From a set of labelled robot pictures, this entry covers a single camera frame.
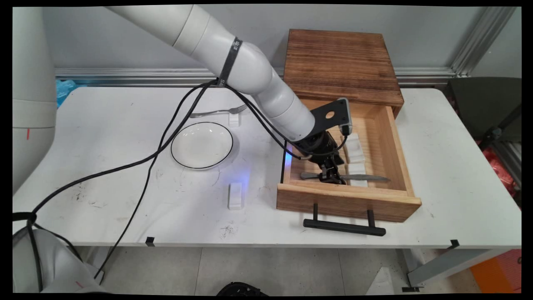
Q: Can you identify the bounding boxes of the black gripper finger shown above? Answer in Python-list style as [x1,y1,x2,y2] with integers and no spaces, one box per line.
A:
[330,157,346,185]
[318,163,334,184]

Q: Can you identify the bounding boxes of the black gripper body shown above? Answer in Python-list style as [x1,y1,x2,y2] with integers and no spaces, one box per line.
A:
[294,131,346,168]

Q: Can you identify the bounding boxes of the silver table knife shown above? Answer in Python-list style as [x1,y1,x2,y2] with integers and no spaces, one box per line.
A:
[301,172,391,183]

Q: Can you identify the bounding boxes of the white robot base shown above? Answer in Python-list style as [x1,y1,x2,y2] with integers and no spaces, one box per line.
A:
[12,227,107,294]

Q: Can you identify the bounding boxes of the light wooden drawer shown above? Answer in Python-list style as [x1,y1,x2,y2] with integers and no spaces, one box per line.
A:
[276,98,422,223]

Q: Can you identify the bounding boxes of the dark wooden drawer cabinet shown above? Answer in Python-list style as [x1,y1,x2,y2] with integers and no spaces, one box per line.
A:
[283,29,405,119]

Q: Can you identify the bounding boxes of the silver fork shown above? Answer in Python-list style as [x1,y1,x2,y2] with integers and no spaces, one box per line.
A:
[189,104,249,119]

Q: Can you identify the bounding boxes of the white plate with black rim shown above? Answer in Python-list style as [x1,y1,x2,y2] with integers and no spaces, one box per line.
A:
[171,121,234,170]

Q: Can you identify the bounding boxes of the grey table leg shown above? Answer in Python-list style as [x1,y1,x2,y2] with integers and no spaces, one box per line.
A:
[406,249,506,288]
[69,246,110,285]

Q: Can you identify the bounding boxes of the black object on floor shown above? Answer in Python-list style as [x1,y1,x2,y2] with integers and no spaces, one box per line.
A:
[217,282,269,296]

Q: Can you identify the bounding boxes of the red bag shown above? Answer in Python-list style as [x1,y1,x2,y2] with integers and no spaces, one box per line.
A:
[481,146,522,197]

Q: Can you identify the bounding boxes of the orange box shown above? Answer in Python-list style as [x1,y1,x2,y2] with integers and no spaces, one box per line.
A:
[470,249,522,293]

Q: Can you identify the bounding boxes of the blue bubble wrap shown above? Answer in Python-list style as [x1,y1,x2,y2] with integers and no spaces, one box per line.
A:
[55,79,88,108]

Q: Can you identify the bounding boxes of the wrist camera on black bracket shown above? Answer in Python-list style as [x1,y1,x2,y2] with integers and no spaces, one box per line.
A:
[309,98,353,136]

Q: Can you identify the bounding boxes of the black drawer handle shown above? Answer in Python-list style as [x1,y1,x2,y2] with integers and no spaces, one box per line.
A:
[303,202,386,236]

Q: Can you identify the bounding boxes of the aluminium frame bar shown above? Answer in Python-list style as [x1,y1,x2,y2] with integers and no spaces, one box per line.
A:
[493,142,522,185]

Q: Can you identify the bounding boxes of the slanted aluminium post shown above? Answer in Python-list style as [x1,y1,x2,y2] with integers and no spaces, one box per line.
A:
[451,6,517,78]

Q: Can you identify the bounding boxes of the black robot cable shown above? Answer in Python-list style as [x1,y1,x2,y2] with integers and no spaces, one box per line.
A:
[94,79,350,280]
[12,79,313,221]

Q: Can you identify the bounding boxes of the horizontal aluminium rail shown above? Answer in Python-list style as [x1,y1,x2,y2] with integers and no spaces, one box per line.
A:
[55,68,456,88]

